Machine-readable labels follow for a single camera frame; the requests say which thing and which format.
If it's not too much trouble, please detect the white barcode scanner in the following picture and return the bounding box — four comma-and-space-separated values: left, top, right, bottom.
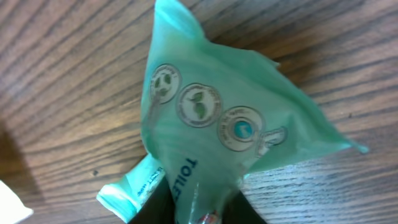
1, 181, 34, 224

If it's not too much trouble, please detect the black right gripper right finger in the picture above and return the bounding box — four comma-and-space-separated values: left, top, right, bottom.
222, 192, 267, 224

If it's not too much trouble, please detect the green toilet tissue pack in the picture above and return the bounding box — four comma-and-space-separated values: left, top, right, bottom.
96, 1, 356, 223

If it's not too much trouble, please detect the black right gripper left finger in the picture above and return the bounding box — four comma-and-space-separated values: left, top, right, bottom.
128, 177, 175, 224

